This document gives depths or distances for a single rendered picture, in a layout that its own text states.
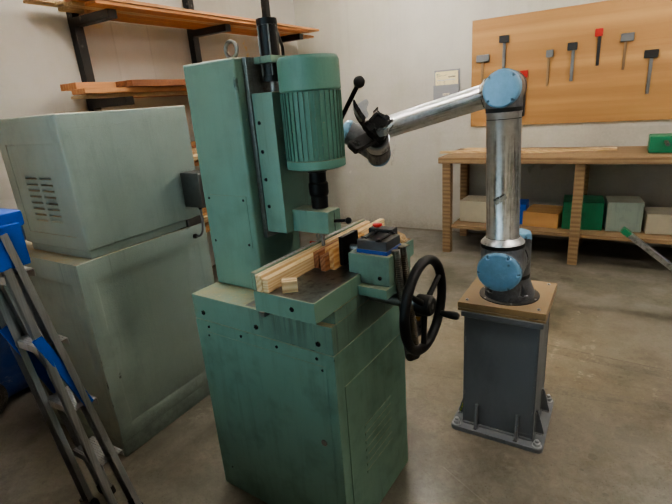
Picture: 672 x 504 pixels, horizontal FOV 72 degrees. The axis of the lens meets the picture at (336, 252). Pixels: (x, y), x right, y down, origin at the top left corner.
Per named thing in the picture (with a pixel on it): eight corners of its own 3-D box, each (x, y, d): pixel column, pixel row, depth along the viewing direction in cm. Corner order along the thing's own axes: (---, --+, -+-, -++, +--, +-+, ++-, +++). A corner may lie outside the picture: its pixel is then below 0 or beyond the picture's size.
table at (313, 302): (346, 333, 114) (344, 311, 112) (254, 310, 130) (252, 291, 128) (439, 257, 161) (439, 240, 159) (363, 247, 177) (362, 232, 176)
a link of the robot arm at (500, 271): (527, 280, 173) (533, 66, 152) (520, 297, 159) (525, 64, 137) (485, 276, 181) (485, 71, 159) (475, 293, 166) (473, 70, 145)
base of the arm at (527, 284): (490, 282, 201) (491, 261, 198) (538, 288, 191) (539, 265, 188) (479, 299, 185) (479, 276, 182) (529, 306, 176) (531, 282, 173)
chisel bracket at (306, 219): (329, 239, 140) (327, 212, 138) (293, 235, 148) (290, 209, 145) (342, 233, 146) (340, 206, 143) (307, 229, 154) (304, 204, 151)
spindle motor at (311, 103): (324, 173, 127) (314, 51, 118) (275, 172, 137) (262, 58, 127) (357, 163, 141) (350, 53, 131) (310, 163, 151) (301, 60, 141)
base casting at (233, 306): (333, 358, 128) (330, 328, 125) (194, 318, 159) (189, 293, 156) (404, 297, 163) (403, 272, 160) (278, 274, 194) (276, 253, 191)
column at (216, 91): (262, 293, 152) (231, 56, 130) (215, 282, 164) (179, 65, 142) (303, 270, 170) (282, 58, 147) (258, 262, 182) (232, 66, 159)
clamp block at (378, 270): (389, 288, 130) (388, 258, 128) (348, 281, 138) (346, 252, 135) (411, 271, 142) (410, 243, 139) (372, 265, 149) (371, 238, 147)
